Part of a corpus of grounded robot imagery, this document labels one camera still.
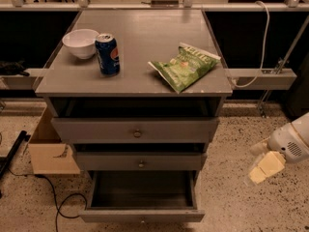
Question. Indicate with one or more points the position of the grey middle drawer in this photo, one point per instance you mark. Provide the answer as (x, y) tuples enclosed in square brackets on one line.
[(140, 156)]

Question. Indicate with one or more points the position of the white bowl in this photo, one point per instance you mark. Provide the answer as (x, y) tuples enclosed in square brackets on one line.
[(81, 43)]

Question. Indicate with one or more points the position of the grey bottom drawer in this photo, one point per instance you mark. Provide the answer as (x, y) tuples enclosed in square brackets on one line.
[(142, 197)]

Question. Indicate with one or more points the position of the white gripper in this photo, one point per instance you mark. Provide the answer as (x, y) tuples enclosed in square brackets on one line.
[(287, 143)]

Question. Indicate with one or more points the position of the cardboard box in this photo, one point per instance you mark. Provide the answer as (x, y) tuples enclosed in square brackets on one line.
[(49, 154)]

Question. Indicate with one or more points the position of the green chip bag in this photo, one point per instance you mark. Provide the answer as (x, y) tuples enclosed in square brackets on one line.
[(191, 64)]

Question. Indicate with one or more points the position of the blue Pepsi can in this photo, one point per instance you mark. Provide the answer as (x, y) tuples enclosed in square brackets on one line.
[(107, 52)]

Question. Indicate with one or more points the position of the black stand leg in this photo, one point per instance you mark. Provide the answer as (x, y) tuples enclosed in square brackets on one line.
[(6, 161)]

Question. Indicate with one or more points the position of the black object on rail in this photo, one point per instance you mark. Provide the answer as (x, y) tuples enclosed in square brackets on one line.
[(13, 68)]

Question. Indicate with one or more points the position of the dark rolling cabinet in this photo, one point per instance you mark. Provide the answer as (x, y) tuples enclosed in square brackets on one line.
[(297, 98)]

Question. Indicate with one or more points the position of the grey drawer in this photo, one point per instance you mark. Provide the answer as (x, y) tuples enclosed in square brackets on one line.
[(140, 156), (146, 120), (142, 197)]

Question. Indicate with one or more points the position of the grey top drawer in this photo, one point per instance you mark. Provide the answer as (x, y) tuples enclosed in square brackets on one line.
[(146, 120)]

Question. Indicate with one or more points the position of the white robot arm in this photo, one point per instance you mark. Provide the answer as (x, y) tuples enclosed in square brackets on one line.
[(288, 144)]

